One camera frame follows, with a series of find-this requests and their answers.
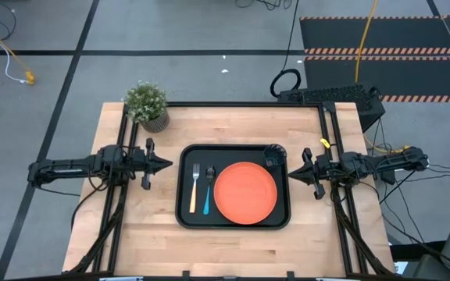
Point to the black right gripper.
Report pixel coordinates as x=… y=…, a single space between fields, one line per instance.
x=326 y=169

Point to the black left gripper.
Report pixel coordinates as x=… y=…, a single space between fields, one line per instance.
x=143 y=164

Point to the orange plastic plate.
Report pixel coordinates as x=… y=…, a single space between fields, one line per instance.
x=245 y=193

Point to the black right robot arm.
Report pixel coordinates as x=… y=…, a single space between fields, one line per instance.
x=397 y=160

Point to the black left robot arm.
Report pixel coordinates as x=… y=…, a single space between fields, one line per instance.
x=72 y=168

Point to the black plastic tray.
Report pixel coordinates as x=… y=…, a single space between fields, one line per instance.
x=233 y=154

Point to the plant in striped pot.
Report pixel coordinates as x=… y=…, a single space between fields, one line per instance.
x=147 y=101

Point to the black hazard-striped floor mat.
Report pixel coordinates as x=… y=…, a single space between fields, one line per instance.
x=385 y=35

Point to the black aluminium table frame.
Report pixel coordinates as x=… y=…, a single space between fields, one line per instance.
x=248 y=104

